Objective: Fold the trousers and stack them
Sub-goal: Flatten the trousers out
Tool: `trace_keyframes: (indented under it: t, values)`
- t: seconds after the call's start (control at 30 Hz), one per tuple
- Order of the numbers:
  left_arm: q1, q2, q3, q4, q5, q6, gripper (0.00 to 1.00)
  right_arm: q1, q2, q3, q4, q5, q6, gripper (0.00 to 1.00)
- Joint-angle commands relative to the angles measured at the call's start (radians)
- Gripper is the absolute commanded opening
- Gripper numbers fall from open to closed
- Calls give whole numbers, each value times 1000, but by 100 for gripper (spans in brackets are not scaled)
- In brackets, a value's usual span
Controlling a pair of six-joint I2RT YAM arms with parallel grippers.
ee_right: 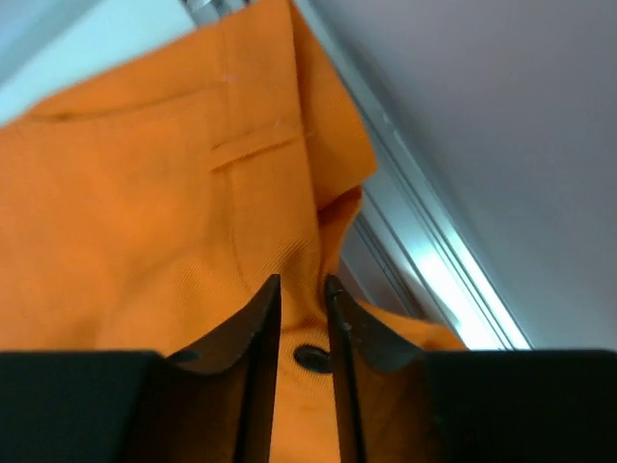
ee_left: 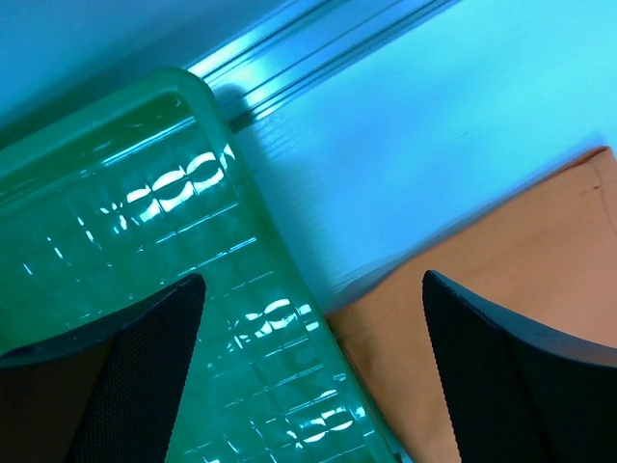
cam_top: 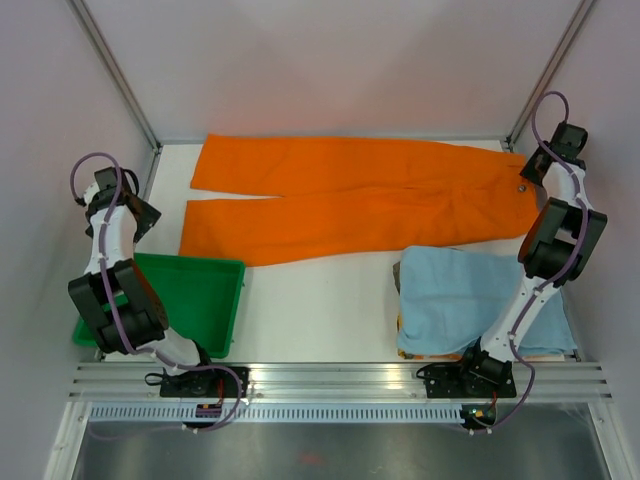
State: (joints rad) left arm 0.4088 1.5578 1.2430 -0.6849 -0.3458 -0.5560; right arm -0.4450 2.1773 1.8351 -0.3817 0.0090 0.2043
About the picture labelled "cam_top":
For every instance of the light blue folded trousers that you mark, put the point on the light blue folded trousers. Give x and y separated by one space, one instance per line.
449 298

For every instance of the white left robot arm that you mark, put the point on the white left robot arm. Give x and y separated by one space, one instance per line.
119 306

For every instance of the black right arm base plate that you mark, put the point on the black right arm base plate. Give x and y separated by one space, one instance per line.
447 381

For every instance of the green plastic tray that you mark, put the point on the green plastic tray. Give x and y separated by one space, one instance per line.
201 297

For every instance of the aluminium front rail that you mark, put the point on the aluminium front rail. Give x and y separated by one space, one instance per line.
571 382

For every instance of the left aluminium frame post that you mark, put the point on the left aluminium frame post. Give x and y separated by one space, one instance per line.
99 43

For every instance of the orange trousers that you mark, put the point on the orange trousers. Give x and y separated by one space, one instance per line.
285 199

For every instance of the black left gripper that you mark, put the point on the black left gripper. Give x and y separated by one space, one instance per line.
148 220

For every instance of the right aluminium frame post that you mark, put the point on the right aluminium frame post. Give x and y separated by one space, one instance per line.
571 32

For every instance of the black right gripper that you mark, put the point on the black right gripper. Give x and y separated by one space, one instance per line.
527 170

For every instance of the perforated white cable duct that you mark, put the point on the perforated white cable duct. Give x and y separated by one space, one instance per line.
278 413

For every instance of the aluminium frame post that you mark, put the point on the aluminium frame post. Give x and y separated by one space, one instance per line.
571 32
99 43

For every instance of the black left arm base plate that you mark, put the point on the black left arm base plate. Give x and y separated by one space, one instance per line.
207 384

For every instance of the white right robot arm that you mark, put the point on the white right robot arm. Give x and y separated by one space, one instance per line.
554 251

